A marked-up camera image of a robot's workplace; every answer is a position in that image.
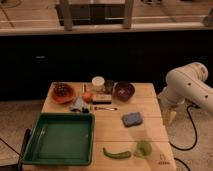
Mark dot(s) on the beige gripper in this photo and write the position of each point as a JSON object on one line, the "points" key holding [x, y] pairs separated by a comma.
{"points": [[169, 116]]}

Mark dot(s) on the blue sponge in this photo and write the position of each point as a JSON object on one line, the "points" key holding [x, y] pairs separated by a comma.
{"points": [[132, 119]]}

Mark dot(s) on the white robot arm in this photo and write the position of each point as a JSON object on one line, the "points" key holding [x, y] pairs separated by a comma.
{"points": [[186, 82]]}

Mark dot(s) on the green plastic tray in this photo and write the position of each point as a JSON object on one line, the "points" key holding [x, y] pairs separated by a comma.
{"points": [[61, 139]]}

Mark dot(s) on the green plastic cup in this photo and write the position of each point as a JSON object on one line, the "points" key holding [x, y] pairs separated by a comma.
{"points": [[143, 149]]}

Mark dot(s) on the dark red bowl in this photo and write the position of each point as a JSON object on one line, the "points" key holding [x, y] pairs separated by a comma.
{"points": [[124, 91]]}

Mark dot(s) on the green chili pepper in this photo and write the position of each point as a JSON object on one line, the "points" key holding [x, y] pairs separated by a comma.
{"points": [[121, 155]]}

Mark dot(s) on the brown rectangular block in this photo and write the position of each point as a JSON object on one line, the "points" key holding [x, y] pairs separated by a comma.
{"points": [[101, 99]]}

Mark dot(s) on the metal fork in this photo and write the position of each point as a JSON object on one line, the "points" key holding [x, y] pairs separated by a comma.
{"points": [[103, 108]]}

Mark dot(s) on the white lidded jar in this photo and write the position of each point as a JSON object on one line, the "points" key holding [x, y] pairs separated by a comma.
{"points": [[98, 83]]}

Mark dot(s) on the orange fruit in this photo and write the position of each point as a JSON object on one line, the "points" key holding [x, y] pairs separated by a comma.
{"points": [[87, 96]]}

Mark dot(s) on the grey crumpled cloth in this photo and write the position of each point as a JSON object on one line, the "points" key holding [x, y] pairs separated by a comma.
{"points": [[79, 105]]}

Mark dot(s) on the orange bowl with grapes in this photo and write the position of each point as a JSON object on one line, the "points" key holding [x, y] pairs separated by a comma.
{"points": [[62, 93]]}

